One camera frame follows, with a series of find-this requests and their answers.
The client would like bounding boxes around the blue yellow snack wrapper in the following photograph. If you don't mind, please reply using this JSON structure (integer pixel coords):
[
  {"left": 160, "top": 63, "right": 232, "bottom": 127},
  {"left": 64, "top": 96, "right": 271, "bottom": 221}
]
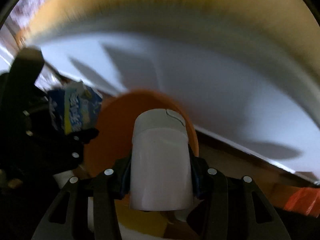
[{"left": 47, "top": 82, "right": 103, "bottom": 135}]

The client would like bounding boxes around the yellow floral plush blanket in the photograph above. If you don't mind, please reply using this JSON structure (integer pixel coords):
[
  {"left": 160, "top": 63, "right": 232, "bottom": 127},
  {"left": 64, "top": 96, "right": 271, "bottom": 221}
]
[{"left": 22, "top": 0, "right": 319, "bottom": 113}]

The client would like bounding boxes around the orange plastic bag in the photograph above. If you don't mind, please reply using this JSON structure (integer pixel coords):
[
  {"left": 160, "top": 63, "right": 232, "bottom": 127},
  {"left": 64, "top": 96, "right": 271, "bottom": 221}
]
[{"left": 284, "top": 187, "right": 320, "bottom": 218}]

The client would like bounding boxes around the white bed sheet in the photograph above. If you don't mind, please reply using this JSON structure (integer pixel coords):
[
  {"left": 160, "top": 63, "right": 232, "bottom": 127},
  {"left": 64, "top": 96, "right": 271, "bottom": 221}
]
[{"left": 25, "top": 6, "right": 319, "bottom": 183}]

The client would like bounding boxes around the orange plastic trash bucket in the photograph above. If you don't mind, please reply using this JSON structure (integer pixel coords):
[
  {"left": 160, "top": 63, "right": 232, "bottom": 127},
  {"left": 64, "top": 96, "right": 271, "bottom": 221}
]
[{"left": 84, "top": 89, "right": 199, "bottom": 177}]

